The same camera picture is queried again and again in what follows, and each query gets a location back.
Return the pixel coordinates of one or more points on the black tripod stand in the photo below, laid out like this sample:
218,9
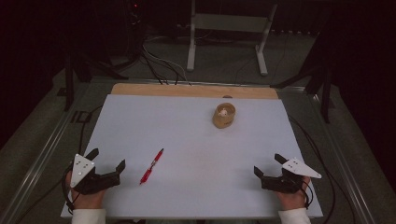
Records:
77,68

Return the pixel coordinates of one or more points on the white table mat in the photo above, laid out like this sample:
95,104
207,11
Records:
193,149

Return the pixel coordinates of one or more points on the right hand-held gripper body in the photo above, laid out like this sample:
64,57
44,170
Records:
291,175

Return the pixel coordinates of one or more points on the round wooden pen holder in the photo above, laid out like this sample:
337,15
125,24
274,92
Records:
223,119

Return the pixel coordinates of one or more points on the small white object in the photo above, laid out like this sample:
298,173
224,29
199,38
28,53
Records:
223,112

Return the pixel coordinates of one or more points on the red pen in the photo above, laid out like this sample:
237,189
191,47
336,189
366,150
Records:
151,166

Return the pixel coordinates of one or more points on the grey metal stand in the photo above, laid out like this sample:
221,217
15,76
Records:
229,23

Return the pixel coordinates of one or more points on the person's left hand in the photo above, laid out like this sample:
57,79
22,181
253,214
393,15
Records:
85,199

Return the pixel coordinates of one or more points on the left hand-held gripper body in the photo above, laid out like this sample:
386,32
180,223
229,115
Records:
83,169

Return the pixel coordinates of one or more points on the person's right hand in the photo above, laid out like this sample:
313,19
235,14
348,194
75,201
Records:
292,199

